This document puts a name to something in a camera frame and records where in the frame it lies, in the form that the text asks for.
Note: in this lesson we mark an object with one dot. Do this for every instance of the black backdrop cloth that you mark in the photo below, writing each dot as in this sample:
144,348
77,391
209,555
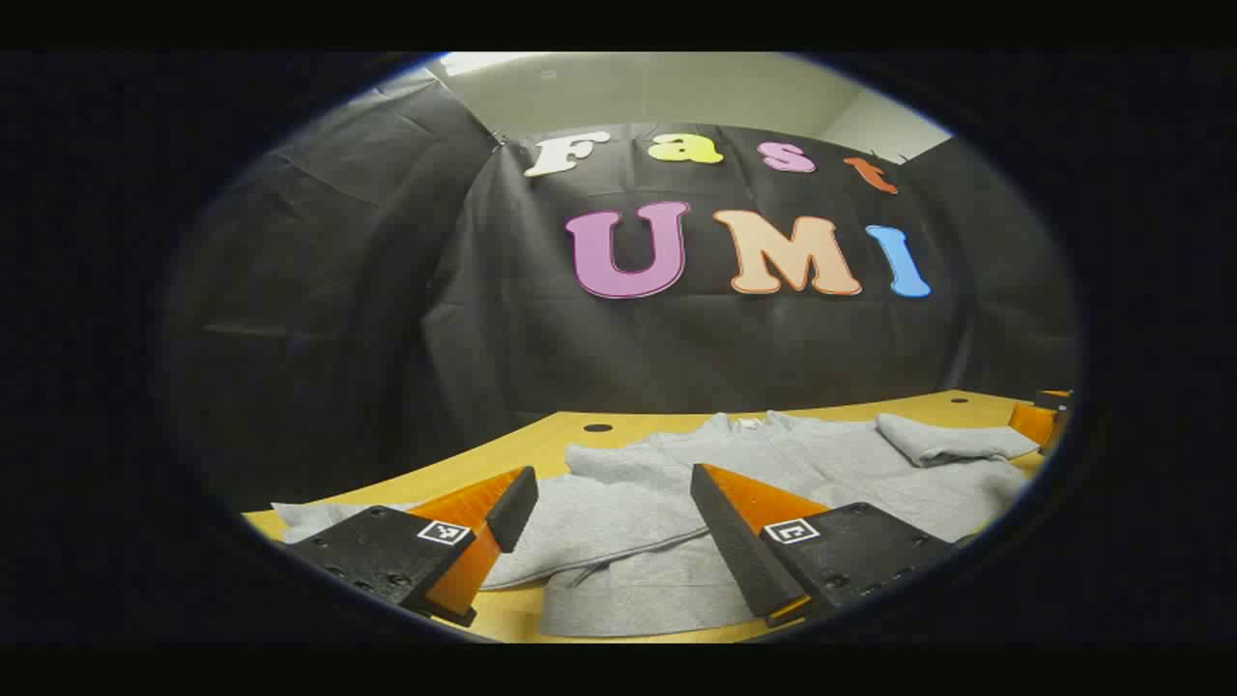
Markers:
541,338

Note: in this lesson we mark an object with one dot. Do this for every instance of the grey sweatshirt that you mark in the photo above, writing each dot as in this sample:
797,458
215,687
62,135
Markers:
628,522

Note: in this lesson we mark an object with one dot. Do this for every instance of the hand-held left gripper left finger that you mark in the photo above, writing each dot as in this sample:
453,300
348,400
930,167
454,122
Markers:
512,507

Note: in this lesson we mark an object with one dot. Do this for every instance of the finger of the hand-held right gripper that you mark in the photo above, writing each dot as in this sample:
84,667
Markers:
1032,423

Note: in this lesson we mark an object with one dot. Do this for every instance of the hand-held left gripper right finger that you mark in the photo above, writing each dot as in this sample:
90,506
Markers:
734,541

